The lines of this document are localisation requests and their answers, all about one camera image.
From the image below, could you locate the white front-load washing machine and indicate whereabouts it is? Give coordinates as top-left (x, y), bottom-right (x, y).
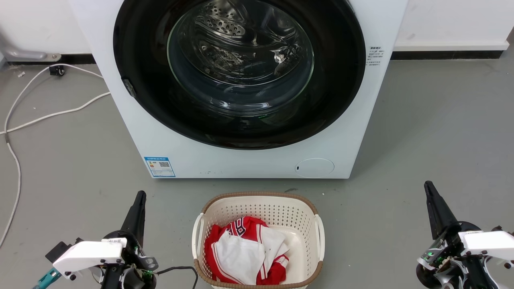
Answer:
top-left (67, 0), bottom-right (409, 179)

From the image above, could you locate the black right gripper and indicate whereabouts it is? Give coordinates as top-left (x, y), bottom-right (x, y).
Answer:
top-left (415, 180), bottom-right (499, 289)

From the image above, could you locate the teal connector piece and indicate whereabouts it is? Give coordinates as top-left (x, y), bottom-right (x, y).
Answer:
top-left (32, 268), bottom-right (62, 289)

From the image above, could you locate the blue energy label sticker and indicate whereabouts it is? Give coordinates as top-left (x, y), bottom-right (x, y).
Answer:
top-left (144, 157), bottom-right (176, 178)

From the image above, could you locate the cream plastic laundry basket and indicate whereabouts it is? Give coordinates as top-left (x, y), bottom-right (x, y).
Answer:
top-left (192, 191), bottom-right (325, 289)

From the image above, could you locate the steel perforated washer drum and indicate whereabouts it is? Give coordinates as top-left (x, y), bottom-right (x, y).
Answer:
top-left (168, 0), bottom-right (314, 109)

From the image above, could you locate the black round glass washer door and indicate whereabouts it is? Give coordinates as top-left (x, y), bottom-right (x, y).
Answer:
top-left (113, 0), bottom-right (366, 151)

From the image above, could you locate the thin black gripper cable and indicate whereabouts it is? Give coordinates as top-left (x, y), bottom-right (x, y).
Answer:
top-left (156, 265), bottom-right (200, 289)

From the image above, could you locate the white power cable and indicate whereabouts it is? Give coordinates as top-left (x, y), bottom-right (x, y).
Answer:
top-left (0, 63), bottom-right (104, 247)
top-left (0, 92), bottom-right (111, 135)

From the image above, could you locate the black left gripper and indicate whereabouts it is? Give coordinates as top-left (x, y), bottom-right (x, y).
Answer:
top-left (100, 191), bottom-right (159, 289)

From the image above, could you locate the round white filter cover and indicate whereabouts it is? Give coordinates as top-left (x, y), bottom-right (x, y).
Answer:
top-left (295, 158), bottom-right (335, 179)

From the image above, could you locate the red and white jersey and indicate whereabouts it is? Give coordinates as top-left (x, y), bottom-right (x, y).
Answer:
top-left (204, 216), bottom-right (290, 286)

